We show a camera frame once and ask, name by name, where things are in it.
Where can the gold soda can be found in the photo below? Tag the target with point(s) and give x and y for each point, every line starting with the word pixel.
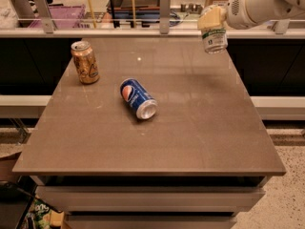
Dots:
pixel 85 62

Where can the lower grey drawer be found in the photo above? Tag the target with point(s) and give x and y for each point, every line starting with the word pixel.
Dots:
pixel 148 222

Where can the grey drawer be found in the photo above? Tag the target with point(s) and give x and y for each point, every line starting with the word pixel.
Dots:
pixel 148 222
pixel 150 199

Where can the purple plastic crate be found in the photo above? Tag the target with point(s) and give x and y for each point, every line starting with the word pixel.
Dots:
pixel 62 17

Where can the metal railing bracket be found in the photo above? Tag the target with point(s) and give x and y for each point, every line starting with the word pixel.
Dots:
pixel 164 16
pixel 281 26
pixel 45 16

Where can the white green 7up can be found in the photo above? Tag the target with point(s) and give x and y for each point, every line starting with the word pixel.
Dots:
pixel 214 40

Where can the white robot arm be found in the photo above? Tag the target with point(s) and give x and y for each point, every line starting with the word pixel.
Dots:
pixel 279 9

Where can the left metal railing bracket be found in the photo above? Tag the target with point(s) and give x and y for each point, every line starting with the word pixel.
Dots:
pixel 45 16

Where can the middle metal railing bracket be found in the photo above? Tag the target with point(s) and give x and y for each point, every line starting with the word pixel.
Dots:
pixel 164 16

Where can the right metal railing bracket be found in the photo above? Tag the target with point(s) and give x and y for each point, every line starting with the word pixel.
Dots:
pixel 281 26

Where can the green snack bag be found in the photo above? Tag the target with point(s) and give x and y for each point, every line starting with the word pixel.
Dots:
pixel 37 217

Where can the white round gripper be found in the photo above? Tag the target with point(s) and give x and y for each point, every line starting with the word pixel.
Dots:
pixel 238 12

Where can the upper grey drawer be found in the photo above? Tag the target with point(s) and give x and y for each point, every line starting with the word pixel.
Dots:
pixel 150 199

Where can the blue Pepsi can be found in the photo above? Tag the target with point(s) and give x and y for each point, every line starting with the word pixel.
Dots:
pixel 138 99

